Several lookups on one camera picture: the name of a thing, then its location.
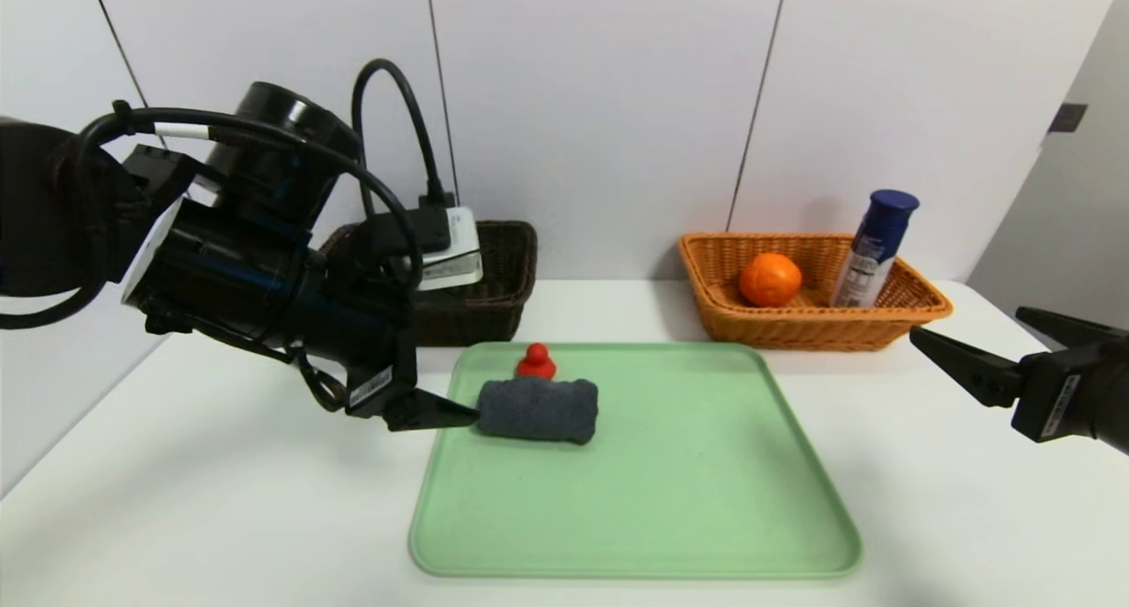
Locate grey towel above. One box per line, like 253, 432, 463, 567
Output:
477, 378, 600, 447

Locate blue and white bottle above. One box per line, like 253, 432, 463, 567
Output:
830, 189, 921, 310

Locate red rubber duck toy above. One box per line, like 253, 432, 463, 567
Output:
516, 343, 557, 381

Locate orange fruit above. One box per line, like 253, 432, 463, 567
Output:
739, 252, 804, 309

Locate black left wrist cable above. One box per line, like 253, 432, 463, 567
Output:
351, 58, 455, 211

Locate dark brown wicker basket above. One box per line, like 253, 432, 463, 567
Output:
322, 220, 539, 348

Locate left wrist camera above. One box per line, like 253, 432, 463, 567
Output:
415, 203, 484, 292

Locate orange wicker basket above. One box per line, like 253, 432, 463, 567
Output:
677, 232, 953, 352

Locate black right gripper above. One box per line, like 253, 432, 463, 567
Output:
909, 306, 1129, 456

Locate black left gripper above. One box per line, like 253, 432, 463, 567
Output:
291, 292, 482, 433

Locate light green plastic tray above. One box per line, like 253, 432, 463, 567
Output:
409, 341, 862, 580

